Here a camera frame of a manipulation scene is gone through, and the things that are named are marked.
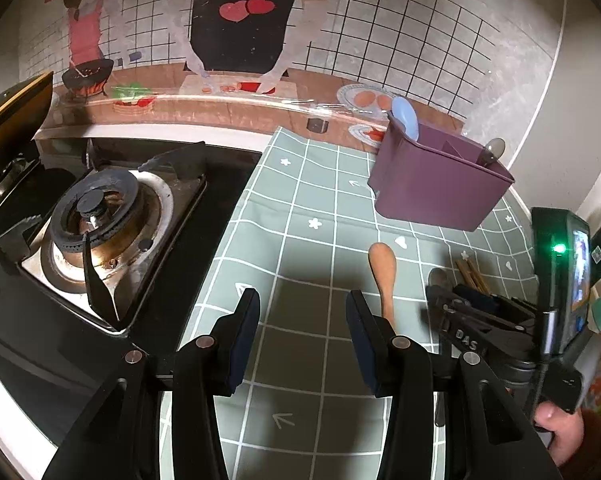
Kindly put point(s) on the purple utensil holder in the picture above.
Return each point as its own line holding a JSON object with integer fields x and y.
{"x": 430, "y": 185}

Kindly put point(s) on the black pan support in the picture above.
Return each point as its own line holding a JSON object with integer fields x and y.
{"x": 99, "y": 285}

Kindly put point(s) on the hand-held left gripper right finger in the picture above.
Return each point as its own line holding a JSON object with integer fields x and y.
{"x": 360, "y": 340}

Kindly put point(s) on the wooden chopstick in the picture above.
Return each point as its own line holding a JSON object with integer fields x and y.
{"x": 475, "y": 274}
{"x": 464, "y": 271}

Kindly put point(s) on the blue plastic spoon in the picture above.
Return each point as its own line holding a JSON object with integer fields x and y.
{"x": 405, "y": 115}

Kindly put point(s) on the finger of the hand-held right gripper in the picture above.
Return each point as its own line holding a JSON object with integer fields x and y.
{"x": 485, "y": 301}
{"x": 455, "y": 325}

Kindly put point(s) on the wooden spoon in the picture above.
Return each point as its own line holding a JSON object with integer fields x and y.
{"x": 383, "y": 265}

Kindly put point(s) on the black wok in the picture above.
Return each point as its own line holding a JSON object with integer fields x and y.
{"x": 10, "y": 120}

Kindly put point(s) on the green checked tablecloth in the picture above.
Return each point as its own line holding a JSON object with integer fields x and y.
{"x": 305, "y": 260}

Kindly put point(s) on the black gas stove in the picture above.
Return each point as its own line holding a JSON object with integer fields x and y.
{"x": 220, "y": 180}

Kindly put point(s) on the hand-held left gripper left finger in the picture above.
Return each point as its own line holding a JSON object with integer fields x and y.
{"x": 243, "y": 340}

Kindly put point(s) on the gas burner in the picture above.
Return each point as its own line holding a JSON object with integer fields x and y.
{"x": 95, "y": 205}

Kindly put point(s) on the person's right hand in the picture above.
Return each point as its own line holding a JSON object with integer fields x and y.
{"x": 560, "y": 430}

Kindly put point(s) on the metal spoon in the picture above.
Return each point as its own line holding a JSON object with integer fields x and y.
{"x": 493, "y": 150}
{"x": 438, "y": 277}

